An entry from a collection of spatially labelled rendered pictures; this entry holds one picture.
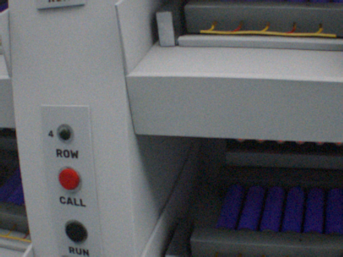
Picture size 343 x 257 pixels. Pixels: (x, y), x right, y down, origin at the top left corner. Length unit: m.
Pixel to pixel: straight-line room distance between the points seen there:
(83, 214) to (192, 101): 0.12
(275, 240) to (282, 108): 0.14
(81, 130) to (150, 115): 0.05
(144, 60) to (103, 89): 0.04
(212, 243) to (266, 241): 0.05
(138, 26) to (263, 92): 0.10
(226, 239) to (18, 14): 0.25
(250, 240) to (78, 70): 0.20
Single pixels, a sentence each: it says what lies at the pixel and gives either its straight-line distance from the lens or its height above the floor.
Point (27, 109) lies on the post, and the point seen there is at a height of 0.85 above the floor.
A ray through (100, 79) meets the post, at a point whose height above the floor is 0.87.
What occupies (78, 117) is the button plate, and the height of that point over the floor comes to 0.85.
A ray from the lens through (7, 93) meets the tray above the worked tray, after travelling 0.39.
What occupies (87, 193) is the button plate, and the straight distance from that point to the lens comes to 0.36.
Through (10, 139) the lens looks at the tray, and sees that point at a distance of 0.61.
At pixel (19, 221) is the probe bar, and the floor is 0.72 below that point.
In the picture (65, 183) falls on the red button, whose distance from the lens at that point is 0.37.
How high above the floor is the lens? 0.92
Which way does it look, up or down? 13 degrees down
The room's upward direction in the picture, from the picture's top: 2 degrees counter-clockwise
